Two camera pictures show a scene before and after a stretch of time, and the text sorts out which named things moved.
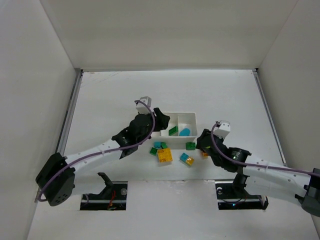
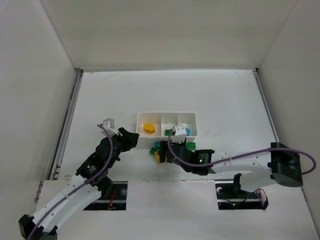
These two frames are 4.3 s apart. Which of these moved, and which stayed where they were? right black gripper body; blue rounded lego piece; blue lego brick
Moved: right black gripper body
Stayed: blue rounded lego piece; blue lego brick
